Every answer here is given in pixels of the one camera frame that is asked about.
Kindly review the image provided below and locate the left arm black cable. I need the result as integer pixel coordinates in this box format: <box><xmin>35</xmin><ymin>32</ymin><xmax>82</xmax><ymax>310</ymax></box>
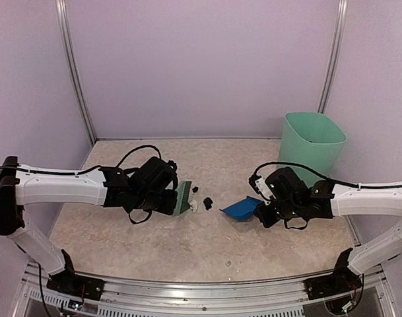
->
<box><xmin>0</xmin><ymin>144</ymin><xmax>164</xmax><ymax>176</ymax></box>

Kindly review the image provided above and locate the green plastic waste bin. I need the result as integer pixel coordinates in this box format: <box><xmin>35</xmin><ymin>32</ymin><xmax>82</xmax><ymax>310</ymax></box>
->
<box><xmin>279</xmin><ymin>112</ymin><xmax>347</xmax><ymax>174</ymax></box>

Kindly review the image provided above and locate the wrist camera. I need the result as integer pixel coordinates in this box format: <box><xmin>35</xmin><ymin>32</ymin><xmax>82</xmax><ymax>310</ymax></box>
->
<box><xmin>248</xmin><ymin>174</ymin><xmax>273</xmax><ymax>201</ymax></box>
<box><xmin>167</xmin><ymin>160</ymin><xmax>178</xmax><ymax>172</ymax></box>

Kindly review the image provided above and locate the aluminium front rail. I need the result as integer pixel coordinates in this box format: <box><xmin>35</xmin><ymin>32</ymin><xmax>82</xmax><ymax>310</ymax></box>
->
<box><xmin>20</xmin><ymin>260</ymin><xmax>391</xmax><ymax>317</ymax></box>

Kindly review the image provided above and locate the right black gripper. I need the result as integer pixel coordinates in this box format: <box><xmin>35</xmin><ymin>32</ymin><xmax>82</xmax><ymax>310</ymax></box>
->
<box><xmin>253</xmin><ymin>199</ymin><xmax>302</xmax><ymax>229</ymax></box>

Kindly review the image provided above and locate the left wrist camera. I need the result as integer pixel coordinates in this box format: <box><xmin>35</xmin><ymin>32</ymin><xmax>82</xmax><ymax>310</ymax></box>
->
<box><xmin>167</xmin><ymin>160</ymin><xmax>178</xmax><ymax>172</ymax></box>

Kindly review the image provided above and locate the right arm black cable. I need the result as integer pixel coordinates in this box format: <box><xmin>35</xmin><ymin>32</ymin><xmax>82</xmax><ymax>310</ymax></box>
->
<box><xmin>252</xmin><ymin>160</ymin><xmax>402</xmax><ymax>190</ymax></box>

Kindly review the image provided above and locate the white paper scrap by dustpan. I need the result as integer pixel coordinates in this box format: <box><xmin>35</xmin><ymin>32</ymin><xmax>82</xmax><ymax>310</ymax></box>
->
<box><xmin>189</xmin><ymin>199</ymin><xmax>199</xmax><ymax>213</ymax></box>

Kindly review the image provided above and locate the left aluminium frame post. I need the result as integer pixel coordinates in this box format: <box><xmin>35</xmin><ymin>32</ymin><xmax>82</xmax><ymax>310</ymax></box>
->
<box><xmin>55</xmin><ymin>0</ymin><xmax>98</xmax><ymax>146</ymax></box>

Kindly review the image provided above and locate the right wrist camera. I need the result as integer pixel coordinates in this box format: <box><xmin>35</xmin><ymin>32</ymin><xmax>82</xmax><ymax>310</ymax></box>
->
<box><xmin>248</xmin><ymin>174</ymin><xmax>273</xmax><ymax>201</ymax></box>

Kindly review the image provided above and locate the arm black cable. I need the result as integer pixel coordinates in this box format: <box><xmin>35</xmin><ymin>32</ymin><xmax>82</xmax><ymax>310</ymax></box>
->
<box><xmin>252</xmin><ymin>160</ymin><xmax>402</xmax><ymax>190</ymax></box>
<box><xmin>0</xmin><ymin>144</ymin><xmax>164</xmax><ymax>176</ymax></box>

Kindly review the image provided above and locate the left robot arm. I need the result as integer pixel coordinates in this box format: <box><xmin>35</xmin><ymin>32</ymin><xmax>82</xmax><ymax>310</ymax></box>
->
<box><xmin>0</xmin><ymin>157</ymin><xmax>178</xmax><ymax>294</ymax></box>

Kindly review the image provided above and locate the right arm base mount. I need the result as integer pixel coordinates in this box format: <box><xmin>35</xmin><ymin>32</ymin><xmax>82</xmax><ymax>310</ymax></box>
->
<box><xmin>304</xmin><ymin>270</ymin><xmax>362</xmax><ymax>300</ymax></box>

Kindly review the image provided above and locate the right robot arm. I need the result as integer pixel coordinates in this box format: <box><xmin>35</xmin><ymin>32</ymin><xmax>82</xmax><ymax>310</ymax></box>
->
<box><xmin>249</xmin><ymin>164</ymin><xmax>402</xmax><ymax>293</ymax></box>

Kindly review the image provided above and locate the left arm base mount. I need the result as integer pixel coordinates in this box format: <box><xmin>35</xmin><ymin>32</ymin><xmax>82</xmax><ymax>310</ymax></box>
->
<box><xmin>46</xmin><ymin>270</ymin><xmax>105</xmax><ymax>301</ymax></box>

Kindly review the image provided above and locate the black paper scrap large lower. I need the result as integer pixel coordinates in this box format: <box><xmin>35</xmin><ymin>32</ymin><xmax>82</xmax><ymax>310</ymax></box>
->
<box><xmin>203</xmin><ymin>197</ymin><xmax>213</xmax><ymax>210</ymax></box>

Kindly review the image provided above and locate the green hand brush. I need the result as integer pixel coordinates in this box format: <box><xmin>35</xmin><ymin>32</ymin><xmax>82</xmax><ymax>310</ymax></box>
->
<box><xmin>172</xmin><ymin>180</ymin><xmax>191</xmax><ymax>216</ymax></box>

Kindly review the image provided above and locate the blue plastic dustpan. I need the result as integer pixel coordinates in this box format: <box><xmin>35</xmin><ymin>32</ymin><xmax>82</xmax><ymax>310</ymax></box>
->
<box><xmin>220</xmin><ymin>196</ymin><xmax>261</xmax><ymax>222</ymax></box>

